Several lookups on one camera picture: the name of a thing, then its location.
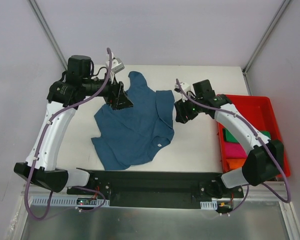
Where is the blue t shirt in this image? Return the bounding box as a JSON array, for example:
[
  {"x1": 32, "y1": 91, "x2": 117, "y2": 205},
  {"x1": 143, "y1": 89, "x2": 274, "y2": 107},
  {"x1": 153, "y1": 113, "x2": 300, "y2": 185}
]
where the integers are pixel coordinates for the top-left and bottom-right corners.
[{"x1": 91, "y1": 71, "x2": 175, "y2": 171}]

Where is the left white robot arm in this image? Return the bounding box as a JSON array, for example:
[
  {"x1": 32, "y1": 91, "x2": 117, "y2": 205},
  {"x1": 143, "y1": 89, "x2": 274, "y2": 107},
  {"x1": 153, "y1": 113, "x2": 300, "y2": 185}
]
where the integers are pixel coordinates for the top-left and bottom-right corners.
[{"x1": 13, "y1": 55, "x2": 134, "y2": 195}]

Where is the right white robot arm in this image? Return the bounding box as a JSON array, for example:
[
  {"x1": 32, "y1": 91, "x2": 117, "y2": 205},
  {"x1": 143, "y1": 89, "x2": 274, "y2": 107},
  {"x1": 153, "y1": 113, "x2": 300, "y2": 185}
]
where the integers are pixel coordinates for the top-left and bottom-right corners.
[{"x1": 174, "y1": 80, "x2": 287, "y2": 198}]

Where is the green rolled t shirt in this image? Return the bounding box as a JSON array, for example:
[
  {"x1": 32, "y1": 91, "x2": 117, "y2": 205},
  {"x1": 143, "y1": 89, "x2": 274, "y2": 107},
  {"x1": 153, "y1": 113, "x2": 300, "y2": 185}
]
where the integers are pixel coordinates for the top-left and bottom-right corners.
[{"x1": 222, "y1": 127, "x2": 272, "y2": 144}]

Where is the pink rolled t shirt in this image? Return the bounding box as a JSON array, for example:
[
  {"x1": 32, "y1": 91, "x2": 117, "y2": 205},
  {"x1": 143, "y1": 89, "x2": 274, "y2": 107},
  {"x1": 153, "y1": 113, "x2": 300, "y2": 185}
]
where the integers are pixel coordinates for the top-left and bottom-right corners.
[{"x1": 224, "y1": 142, "x2": 247, "y2": 159}]

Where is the orange rolled t shirt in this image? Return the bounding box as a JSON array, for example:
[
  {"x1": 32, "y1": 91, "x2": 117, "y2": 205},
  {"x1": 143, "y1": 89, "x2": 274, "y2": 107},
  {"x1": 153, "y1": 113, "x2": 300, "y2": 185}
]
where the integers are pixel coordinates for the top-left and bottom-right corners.
[{"x1": 226, "y1": 158, "x2": 246, "y2": 171}]

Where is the red plastic bin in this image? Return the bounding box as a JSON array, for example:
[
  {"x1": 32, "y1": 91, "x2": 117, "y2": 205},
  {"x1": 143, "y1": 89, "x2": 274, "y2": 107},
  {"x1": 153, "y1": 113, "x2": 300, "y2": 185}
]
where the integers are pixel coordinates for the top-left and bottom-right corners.
[{"x1": 217, "y1": 94, "x2": 291, "y2": 178}]

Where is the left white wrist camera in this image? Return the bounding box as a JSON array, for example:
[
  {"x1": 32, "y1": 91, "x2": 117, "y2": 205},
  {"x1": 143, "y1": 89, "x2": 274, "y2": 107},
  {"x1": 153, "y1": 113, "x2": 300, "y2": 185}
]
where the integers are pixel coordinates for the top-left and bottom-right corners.
[{"x1": 105, "y1": 57, "x2": 125, "y2": 75}]

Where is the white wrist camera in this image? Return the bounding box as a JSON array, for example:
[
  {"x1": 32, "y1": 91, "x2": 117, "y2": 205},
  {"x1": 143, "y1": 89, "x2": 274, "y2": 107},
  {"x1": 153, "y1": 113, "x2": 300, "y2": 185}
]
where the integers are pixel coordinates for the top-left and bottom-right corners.
[
  {"x1": 174, "y1": 82, "x2": 191, "y2": 93},
  {"x1": 105, "y1": 57, "x2": 125, "y2": 75}
]

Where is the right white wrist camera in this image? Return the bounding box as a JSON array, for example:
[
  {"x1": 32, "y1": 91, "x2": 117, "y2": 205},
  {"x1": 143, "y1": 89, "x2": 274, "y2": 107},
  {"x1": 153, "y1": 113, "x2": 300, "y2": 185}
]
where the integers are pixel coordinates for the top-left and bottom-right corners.
[{"x1": 174, "y1": 82, "x2": 191, "y2": 93}]

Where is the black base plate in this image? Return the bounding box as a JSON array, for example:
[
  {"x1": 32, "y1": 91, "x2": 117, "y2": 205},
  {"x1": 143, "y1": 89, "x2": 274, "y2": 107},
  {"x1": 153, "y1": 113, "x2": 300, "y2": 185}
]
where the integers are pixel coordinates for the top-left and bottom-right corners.
[{"x1": 66, "y1": 170, "x2": 244, "y2": 209}]

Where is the right slotted cable duct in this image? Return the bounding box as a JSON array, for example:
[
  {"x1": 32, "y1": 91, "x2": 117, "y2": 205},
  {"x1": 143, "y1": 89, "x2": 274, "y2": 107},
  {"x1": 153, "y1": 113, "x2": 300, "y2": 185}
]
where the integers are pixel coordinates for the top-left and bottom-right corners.
[{"x1": 200, "y1": 200, "x2": 218, "y2": 211}]

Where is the slotted cable duct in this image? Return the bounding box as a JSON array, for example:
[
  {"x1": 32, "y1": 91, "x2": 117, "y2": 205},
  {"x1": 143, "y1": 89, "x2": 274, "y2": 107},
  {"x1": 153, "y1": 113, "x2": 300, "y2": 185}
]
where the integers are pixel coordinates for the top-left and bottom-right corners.
[
  {"x1": 31, "y1": 196, "x2": 110, "y2": 208},
  {"x1": 200, "y1": 200, "x2": 218, "y2": 211}
]

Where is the aluminium front rail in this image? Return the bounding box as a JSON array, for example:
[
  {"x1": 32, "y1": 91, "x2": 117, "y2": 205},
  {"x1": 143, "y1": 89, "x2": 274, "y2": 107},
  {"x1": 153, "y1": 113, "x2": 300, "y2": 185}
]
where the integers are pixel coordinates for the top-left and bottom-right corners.
[{"x1": 27, "y1": 181, "x2": 288, "y2": 206}]

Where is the left aluminium frame post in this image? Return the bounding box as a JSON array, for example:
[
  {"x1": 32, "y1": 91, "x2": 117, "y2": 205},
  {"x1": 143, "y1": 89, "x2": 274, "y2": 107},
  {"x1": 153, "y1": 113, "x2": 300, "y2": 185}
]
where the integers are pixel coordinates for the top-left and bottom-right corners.
[{"x1": 27, "y1": 0, "x2": 68, "y2": 70}]

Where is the aluminium frame post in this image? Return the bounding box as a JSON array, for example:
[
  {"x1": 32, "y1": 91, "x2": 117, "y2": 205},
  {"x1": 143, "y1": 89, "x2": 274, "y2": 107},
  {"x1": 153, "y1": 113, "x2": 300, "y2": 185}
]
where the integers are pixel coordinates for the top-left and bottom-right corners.
[
  {"x1": 242, "y1": 0, "x2": 293, "y2": 76},
  {"x1": 27, "y1": 0, "x2": 68, "y2": 70}
]

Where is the left slotted cable duct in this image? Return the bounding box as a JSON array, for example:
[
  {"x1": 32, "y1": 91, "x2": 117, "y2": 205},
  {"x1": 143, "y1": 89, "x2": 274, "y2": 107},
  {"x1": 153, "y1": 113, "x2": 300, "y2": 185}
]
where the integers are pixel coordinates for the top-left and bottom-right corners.
[{"x1": 31, "y1": 196, "x2": 110, "y2": 208}]

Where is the right aluminium frame post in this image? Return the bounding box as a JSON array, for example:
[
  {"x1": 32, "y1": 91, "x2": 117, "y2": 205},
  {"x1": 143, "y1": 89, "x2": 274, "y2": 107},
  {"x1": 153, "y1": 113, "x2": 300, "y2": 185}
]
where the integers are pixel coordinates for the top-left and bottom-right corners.
[{"x1": 242, "y1": 0, "x2": 293, "y2": 76}]

